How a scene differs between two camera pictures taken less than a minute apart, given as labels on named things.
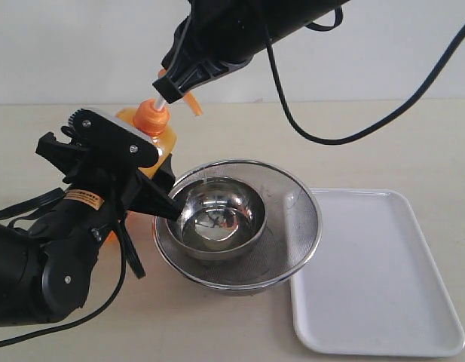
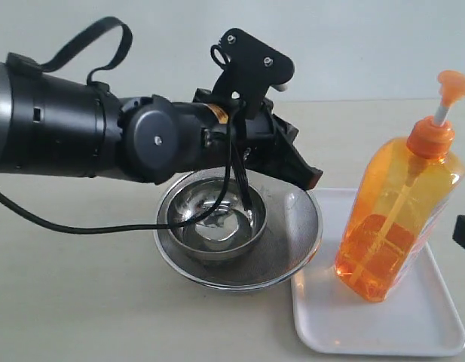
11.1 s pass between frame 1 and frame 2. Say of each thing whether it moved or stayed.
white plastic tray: stayed
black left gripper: moved
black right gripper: moved
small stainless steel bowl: stayed
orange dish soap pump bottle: moved
